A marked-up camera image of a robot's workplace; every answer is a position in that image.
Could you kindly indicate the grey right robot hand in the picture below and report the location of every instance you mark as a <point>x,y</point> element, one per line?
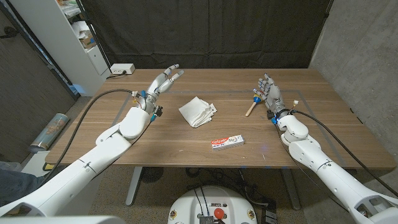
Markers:
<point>274,95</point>

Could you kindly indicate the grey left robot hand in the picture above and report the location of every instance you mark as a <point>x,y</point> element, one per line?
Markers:
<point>152,96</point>

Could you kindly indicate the white cloth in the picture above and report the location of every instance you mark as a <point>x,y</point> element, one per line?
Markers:
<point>196,112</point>

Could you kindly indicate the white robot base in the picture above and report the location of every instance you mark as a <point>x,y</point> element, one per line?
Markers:
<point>186,205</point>

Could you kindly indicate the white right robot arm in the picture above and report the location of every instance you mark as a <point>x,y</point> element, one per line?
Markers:
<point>332,175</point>

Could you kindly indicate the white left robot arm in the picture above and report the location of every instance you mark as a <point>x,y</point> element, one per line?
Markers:
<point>81,171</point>

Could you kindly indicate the blue yellow wooden maraca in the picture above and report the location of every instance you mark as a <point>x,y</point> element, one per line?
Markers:
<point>256,99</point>

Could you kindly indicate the red white toothpaste box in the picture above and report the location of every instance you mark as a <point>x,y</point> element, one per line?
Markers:
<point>227,142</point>

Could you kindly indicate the white power strip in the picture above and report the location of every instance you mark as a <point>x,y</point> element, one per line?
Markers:
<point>122,68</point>

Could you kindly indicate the black round floor fan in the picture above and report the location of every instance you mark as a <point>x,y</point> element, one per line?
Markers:
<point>151,174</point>

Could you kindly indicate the cardboard box with blue tape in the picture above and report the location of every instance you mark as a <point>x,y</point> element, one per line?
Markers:
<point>88,40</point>

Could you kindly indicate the black curtain backdrop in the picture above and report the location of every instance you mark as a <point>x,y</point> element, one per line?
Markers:
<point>208,31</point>

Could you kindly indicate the grey table leg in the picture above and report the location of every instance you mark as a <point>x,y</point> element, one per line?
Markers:
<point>134,185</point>
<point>290,189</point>

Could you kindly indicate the white shelf cabinet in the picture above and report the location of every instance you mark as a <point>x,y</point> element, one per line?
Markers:
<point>59,40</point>

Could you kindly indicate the red emergency stop button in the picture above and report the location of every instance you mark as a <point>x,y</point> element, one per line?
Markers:
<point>219,213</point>

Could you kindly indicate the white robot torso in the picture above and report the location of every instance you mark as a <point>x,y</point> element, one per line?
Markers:
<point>62,221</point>

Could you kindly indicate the person's leg in jeans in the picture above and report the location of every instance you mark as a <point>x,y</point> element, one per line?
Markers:
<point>15,186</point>

